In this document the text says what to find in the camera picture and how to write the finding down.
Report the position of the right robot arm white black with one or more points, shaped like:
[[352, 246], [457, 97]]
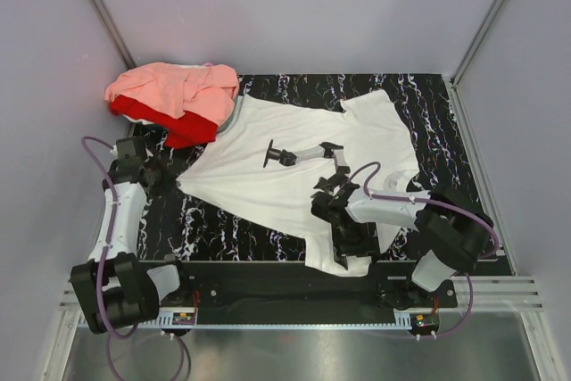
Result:
[[457, 234]]

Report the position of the red t-shirt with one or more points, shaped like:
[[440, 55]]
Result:
[[189, 130]]

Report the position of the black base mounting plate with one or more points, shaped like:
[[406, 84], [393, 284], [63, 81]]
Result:
[[222, 284]]

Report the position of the aluminium extrusion rail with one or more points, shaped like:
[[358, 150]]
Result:
[[499, 293]]

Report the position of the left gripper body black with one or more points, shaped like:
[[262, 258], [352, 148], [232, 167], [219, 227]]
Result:
[[164, 179]]

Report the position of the right vertical aluminium post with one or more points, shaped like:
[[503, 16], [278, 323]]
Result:
[[477, 40]]

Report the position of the pink t-shirt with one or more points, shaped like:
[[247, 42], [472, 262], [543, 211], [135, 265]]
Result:
[[208, 91]]

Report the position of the left vertical aluminium post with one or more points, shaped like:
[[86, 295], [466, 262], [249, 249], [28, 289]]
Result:
[[113, 33]]

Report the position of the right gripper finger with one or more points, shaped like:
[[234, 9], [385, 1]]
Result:
[[343, 256], [331, 185]]

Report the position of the white t-shirt robot print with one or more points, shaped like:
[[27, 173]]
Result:
[[232, 174]]

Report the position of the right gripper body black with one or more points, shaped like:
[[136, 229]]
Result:
[[360, 239]]

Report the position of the vertical aluminium post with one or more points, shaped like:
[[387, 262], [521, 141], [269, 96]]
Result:
[[477, 40], [113, 33]]

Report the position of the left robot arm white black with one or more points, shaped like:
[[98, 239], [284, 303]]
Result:
[[114, 291]]

